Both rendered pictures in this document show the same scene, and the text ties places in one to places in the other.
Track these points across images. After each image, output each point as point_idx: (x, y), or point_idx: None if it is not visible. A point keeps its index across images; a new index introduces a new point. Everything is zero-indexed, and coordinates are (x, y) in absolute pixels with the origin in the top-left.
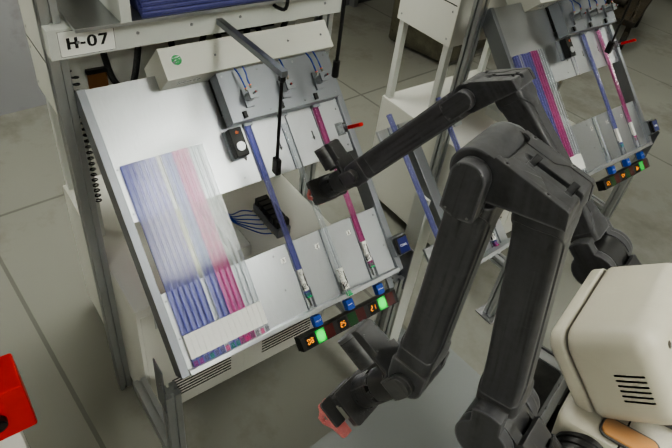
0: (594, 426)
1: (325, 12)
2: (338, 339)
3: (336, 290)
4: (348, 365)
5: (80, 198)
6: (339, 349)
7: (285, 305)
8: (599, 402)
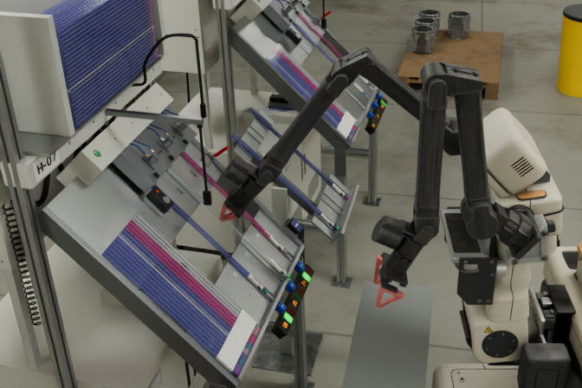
0: (514, 199)
1: (155, 76)
2: (248, 369)
3: (277, 280)
4: (273, 381)
5: (52, 313)
6: (255, 375)
7: (256, 306)
8: (510, 186)
